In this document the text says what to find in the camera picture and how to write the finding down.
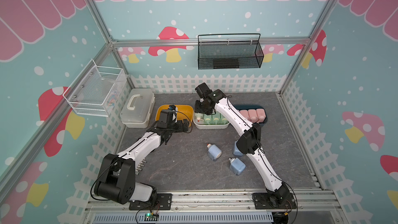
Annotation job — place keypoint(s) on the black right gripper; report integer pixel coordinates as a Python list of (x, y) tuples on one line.
[(196, 108)]

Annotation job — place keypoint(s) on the white wire wall basket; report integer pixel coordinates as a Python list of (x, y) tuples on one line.
[(96, 90)]

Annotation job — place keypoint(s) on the green circuit board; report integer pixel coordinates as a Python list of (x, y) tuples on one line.
[(151, 217)]

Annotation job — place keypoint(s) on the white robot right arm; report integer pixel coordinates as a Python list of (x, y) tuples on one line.
[(249, 142)]

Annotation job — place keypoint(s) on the yellow plastic storage tub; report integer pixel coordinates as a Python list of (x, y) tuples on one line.
[(184, 112)]

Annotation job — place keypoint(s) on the dark teal storage tub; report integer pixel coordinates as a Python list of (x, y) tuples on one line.
[(247, 107)]

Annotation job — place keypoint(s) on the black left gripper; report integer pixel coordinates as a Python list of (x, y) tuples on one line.
[(180, 126)]

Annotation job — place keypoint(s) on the blue sharpener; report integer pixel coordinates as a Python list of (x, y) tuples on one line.
[(237, 166), (214, 152), (236, 151)]

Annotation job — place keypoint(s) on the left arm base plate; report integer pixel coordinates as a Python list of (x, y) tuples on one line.
[(155, 202)]

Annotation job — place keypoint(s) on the white lidded plastic case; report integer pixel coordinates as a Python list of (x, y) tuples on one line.
[(137, 110)]

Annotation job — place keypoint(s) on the white plastic storage tub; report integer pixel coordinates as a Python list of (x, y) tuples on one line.
[(211, 126)]

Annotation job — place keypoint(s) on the black wire mesh basket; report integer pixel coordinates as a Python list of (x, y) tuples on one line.
[(229, 51)]

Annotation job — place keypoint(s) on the pink sharpener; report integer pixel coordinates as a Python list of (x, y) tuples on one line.
[(253, 117), (261, 115), (245, 114)]

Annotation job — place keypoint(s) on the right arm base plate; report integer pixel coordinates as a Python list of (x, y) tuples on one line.
[(264, 200)]

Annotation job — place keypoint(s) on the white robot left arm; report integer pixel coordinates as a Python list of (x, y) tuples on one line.
[(116, 178)]

